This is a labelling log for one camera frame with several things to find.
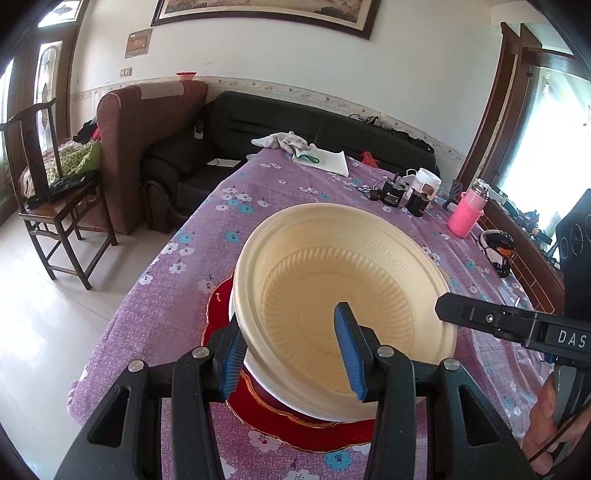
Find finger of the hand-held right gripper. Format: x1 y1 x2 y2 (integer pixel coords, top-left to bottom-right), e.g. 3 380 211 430
435 292 546 343

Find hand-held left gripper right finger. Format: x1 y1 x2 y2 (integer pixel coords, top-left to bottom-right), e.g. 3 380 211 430
335 302 539 480

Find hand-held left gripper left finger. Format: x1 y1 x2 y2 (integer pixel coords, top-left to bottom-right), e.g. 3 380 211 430
55 318 245 480

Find red glass plate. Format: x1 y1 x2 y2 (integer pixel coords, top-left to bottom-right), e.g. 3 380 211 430
201 274 375 453

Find cream plastic bowl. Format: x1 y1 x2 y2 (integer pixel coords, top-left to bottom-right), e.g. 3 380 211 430
233 202 458 398

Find person's right hand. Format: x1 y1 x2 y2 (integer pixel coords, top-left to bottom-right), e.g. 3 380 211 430
522 371 591 476

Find wooden side cabinet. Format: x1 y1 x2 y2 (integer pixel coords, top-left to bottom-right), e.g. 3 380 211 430
480 196 566 319

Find black orange white fabric bag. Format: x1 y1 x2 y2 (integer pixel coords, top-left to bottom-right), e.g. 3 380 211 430
478 229 516 278

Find purple floral tablecloth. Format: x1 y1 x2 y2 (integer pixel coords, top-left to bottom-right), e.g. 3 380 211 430
67 148 555 480

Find pink knit-sleeve bottle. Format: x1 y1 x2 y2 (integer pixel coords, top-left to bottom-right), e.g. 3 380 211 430
447 178 489 238

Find dark cluttered tools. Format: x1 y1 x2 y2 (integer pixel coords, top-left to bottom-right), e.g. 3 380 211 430
505 208 555 245

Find black folding stand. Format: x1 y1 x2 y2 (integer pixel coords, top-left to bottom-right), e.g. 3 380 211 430
444 180 465 212

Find white plastic jar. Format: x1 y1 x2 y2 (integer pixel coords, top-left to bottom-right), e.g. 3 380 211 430
409 167 441 197

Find large black battery block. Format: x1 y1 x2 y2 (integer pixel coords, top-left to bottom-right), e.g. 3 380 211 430
379 178 406 207

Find brown armchair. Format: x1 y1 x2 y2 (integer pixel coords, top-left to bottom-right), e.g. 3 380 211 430
96 80 208 235

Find dark wooden chair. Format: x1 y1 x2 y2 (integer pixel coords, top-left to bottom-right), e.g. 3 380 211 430
0 98 118 291

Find black cloth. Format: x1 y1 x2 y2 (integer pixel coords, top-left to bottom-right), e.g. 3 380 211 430
25 175 95 208

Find black leather sofa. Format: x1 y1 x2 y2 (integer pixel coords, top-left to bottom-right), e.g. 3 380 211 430
141 91 437 232

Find green patterned cushion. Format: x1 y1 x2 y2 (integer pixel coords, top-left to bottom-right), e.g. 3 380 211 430
18 141 101 185

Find black red clothes pile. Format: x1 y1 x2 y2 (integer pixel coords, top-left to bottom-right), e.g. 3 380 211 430
71 119 103 144

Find wooden glass door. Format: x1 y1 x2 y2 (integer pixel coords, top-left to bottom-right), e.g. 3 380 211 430
0 23 77 227

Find wooden window frame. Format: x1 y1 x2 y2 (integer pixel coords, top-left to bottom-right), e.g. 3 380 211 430
457 21 578 188

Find brown wall plaque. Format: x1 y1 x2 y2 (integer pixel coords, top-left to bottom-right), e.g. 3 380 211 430
126 28 153 58

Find framed wall painting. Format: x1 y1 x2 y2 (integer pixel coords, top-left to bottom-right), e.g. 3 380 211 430
151 0 382 41

